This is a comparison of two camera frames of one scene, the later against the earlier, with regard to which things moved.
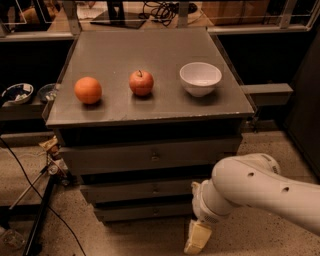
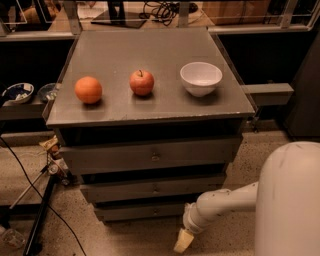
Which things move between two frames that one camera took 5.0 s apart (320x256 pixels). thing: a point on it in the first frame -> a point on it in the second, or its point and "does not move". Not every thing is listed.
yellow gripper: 204,210 -> 191,222
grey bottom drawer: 112,213 does not move
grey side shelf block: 269,93 does not move
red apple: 141,82 does not move
